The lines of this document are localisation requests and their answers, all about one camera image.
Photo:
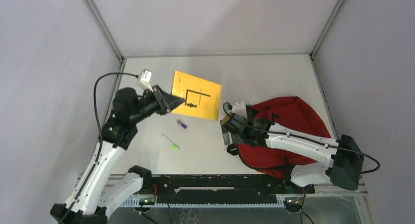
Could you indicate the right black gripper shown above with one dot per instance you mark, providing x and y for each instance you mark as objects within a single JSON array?
[{"x": 226, "y": 136}]

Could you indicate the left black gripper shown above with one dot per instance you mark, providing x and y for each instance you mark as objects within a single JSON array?
[{"x": 161, "y": 98}]

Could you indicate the green highlighter pen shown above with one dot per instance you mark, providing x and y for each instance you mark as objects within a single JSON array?
[{"x": 171, "y": 143}]

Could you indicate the red student backpack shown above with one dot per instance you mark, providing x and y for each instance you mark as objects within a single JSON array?
[{"x": 291, "y": 112}]

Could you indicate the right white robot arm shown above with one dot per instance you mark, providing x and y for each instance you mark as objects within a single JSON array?
[{"x": 338, "y": 161}]

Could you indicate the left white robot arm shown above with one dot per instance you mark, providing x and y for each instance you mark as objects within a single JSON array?
[{"x": 91, "y": 202}]

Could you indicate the purple glue stick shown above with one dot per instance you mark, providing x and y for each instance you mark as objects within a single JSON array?
[{"x": 182, "y": 124}]

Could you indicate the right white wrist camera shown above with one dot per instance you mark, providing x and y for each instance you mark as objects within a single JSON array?
[{"x": 239, "y": 108}]

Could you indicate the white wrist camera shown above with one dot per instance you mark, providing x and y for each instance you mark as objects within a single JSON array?
[
  {"x": 143, "y": 80},
  {"x": 239, "y": 108}
]

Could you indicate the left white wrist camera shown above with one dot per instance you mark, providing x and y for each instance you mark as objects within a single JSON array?
[{"x": 143, "y": 80}]

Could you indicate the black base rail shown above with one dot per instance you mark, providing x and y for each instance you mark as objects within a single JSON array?
[{"x": 220, "y": 189}]

